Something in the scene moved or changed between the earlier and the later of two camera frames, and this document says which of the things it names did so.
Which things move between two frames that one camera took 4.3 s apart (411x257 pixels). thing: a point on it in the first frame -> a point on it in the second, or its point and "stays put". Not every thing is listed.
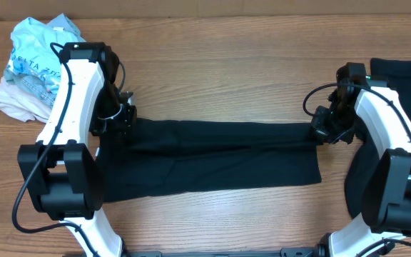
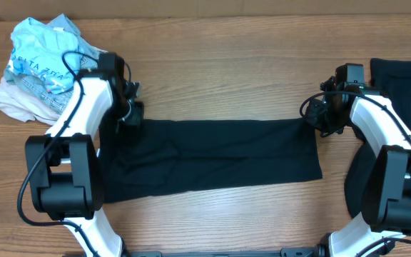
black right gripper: (321, 126) -> (324, 119)
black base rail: (317, 251) stays put
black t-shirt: (162, 157) stays put
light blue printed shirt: (31, 52) stays put
